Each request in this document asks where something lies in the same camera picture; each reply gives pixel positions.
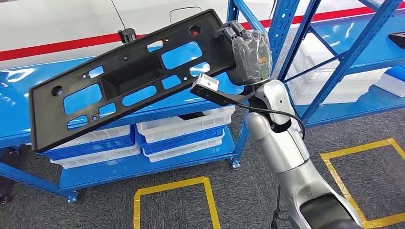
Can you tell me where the black plastic plate holder part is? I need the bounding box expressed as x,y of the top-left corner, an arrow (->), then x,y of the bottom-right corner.
388,31 -> 405,50
29,9 -> 244,154

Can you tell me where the black curved trim part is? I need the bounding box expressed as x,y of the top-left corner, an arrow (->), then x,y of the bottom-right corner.
178,112 -> 205,121

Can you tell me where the blue metal shelf rack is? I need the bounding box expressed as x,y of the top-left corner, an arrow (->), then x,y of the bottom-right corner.
0,0 -> 302,204
277,0 -> 405,128

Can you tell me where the white plastic crate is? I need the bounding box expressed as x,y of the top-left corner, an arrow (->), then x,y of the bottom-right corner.
50,125 -> 132,150
136,105 -> 237,144
373,72 -> 405,98
141,129 -> 226,163
286,40 -> 389,106
50,143 -> 142,170

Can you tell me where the white car with red stripe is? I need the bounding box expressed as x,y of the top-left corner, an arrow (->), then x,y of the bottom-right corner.
0,0 -> 360,71

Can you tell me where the person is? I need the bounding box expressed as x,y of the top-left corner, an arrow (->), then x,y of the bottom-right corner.
0,146 -> 25,205

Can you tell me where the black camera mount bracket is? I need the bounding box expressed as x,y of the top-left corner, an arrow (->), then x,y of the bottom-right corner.
190,82 -> 257,107

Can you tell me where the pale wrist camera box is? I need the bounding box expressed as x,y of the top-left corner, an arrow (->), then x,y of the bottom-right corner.
196,73 -> 220,93

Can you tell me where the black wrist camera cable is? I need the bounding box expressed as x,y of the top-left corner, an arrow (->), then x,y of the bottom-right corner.
235,102 -> 306,140

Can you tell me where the black cylindrical post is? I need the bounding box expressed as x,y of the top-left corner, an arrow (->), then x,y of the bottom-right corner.
117,28 -> 138,44

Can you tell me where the black hanging arm cable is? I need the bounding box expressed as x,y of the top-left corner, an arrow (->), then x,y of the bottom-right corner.
270,185 -> 290,229

